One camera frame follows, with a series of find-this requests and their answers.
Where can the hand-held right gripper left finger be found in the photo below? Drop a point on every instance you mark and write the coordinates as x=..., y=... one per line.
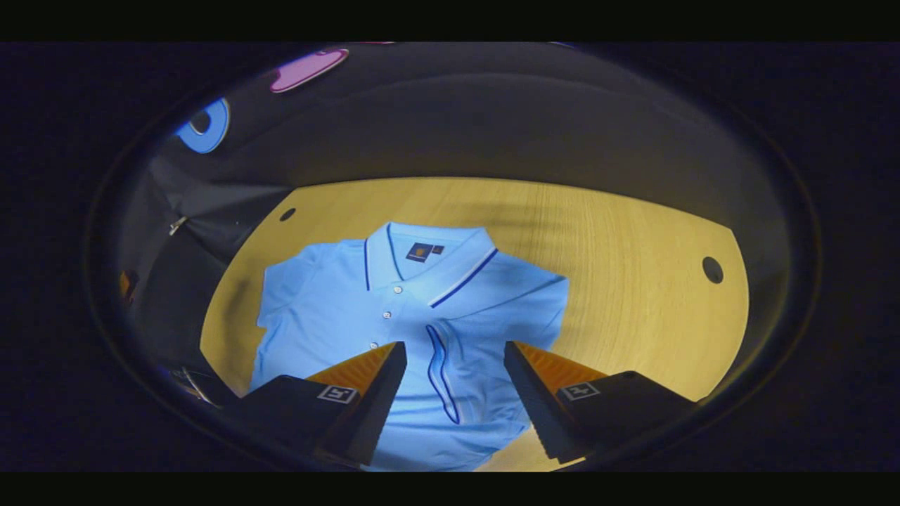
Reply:
x=376, y=407

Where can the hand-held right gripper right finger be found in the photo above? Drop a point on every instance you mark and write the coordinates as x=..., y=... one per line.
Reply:
x=538, y=407

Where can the light blue T-shirt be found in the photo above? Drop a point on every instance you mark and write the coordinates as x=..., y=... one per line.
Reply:
x=337, y=302

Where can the black backdrop cloth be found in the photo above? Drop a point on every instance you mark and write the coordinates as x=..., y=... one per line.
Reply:
x=492, y=119

